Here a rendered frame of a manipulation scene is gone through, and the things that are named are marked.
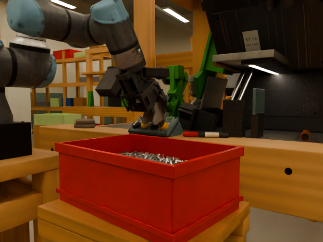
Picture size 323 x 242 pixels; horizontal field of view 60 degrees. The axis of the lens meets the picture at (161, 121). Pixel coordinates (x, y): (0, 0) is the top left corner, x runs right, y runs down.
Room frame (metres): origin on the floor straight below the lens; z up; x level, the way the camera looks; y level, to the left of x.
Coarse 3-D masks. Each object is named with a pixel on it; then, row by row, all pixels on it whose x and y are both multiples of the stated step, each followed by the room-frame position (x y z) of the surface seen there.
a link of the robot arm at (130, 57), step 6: (138, 42) 0.68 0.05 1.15; (132, 48) 0.66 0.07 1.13; (138, 48) 0.68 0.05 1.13; (114, 54) 0.71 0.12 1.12; (120, 54) 0.66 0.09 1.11; (126, 54) 0.66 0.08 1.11; (132, 54) 0.66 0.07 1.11; (138, 54) 0.68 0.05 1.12; (114, 60) 0.68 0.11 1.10; (120, 60) 0.66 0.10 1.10; (126, 60) 0.66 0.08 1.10; (132, 60) 0.67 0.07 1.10; (138, 60) 0.67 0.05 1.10; (120, 66) 0.68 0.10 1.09; (126, 66) 0.67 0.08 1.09; (132, 66) 0.68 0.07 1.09
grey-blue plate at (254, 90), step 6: (258, 90) 0.81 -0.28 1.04; (264, 90) 0.86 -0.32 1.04; (258, 96) 0.81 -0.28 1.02; (264, 96) 0.87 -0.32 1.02; (252, 102) 0.80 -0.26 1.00; (258, 102) 0.81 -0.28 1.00; (264, 102) 0.87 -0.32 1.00; (252, 108) 0.80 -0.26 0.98; (258, 108) 0.81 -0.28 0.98; (252, 114) 0.80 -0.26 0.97; (258, 114) 0.80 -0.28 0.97; (252, 120) 0.80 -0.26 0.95; (258, 120) 0.80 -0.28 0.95; (252, 126) 0.80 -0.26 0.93; (258, 126) 0.80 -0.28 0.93; (252, 132) 0.80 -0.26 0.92; (258, 132) 0.80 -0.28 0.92
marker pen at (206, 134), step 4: (184, 132) 0.82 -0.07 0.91; (188, 132) 0.81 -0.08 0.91; (192, 132) 0.81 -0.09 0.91; (196, 132) 0.81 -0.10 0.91; (200, 132) 0.81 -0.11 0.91; (204, 132) 0.80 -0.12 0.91; (208, 132) 0.80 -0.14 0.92; (212, 132) 0.80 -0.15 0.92; (184, 136) 0.82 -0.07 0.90; (188, 136) 0.81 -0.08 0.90; (192, 136) 0.81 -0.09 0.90; (196, 136) 0.81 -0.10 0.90; (200, 136) 0.81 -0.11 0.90; (204, 136) 0.80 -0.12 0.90; (208, 136) 0.80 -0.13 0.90; (212, 136) 0.80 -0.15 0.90; (216, 136) 0.79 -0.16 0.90; (220, 136) 0.79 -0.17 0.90; (224, 136) 0.79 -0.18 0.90
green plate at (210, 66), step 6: (210, 30) 0.97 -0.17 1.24; (210, 36) 0.97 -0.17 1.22; (210, 42) 0.97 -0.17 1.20; (210, 48) 0.98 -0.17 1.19; (204, 54) 0.98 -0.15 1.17; (210, 54) 0.98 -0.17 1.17; (216, 54) 0.97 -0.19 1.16; (204, 60) 0.98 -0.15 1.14; (210, 60) 0.98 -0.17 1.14; (204, 66) 0.99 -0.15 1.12; (210, 66) 0.98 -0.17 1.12; (204, 72) 1.00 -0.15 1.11; (210, 72) 1.03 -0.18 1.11; (222, 72) 0.96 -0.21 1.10
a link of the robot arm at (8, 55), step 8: (0, 40) 0.80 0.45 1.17; (0, 48) 0.78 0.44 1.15; (8, 48) 0.82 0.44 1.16; (0, 56) 0.78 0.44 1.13; (8, 56) 0.79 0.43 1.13; (0, 64) 0.77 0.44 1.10; (8, 64) 0.79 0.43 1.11; (16, 64) 0.81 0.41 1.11; (0, 72) 0.77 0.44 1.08; (8, 72) 0.79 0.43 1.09; (16, 72) 0.81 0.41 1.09; (0, 80) 0.78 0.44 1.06; (8, 80) 0.80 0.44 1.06
